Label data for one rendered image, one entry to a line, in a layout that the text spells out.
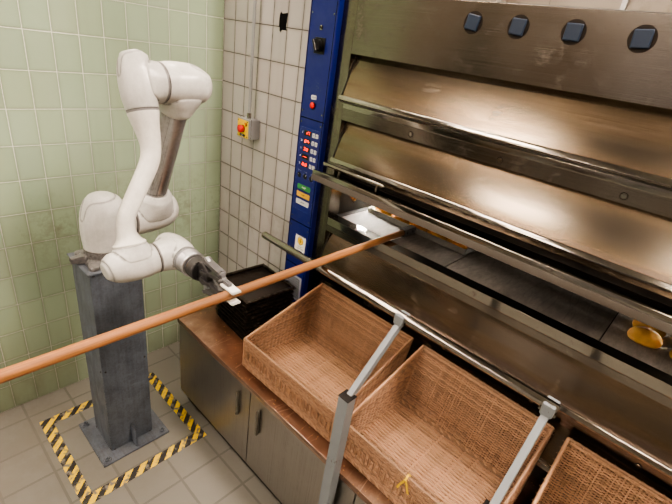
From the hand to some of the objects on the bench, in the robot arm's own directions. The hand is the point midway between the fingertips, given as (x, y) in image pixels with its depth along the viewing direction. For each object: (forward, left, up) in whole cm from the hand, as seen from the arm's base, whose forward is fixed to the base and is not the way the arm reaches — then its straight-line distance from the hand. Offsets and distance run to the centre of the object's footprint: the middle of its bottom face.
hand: (230, 293), depth 131 cm
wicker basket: (+59, +50, -62) cm, 99 cm away
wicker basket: (0, +50, -62) cm, 80 cm away
